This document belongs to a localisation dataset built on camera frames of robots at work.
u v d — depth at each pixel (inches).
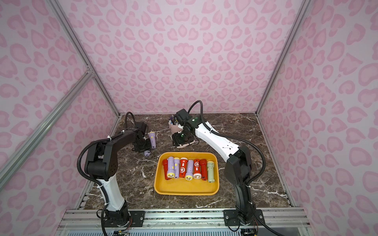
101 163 20.5
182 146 39.3
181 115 26.0
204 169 34.6
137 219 28.8
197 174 33.0
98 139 40.8
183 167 34.4
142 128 33.0
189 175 33.0
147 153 37.3
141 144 32.5
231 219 28.5
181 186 32.4
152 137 39.8
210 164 34.7
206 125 22.4
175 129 41.3
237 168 19.0
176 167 34.0
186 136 27.3
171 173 32.3
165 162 35.3
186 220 29.2
